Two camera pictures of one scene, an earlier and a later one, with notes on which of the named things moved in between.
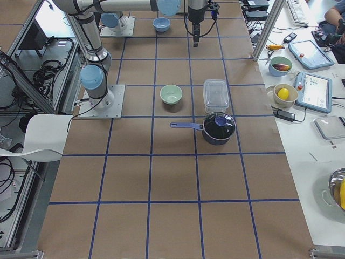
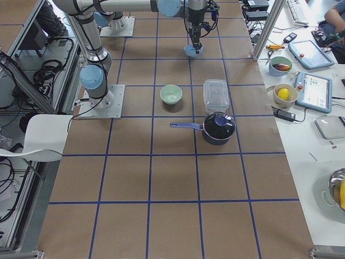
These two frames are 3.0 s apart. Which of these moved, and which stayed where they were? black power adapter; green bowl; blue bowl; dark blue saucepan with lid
Moved: blue bowl
Stayed: black power adapter; dark blue saucepan with lid; green bowl
